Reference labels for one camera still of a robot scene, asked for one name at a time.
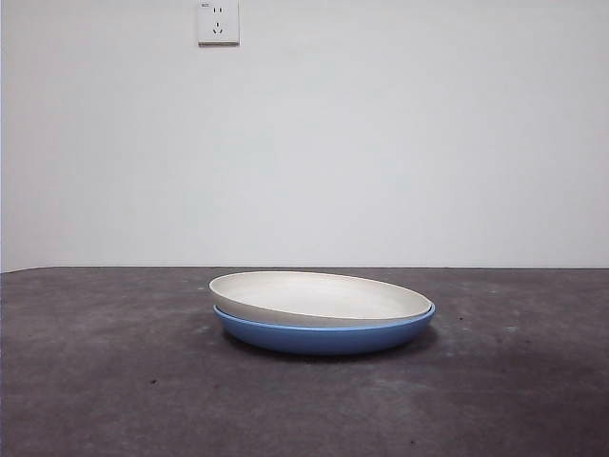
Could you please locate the blue round plate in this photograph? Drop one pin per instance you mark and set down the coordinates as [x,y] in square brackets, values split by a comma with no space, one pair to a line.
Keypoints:
[323,340]

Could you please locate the white round plate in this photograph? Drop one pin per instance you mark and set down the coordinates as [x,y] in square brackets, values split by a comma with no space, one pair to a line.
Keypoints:
[314,297]

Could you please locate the white wall socket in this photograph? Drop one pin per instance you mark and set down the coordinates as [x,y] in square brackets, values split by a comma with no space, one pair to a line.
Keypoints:
[219,28]

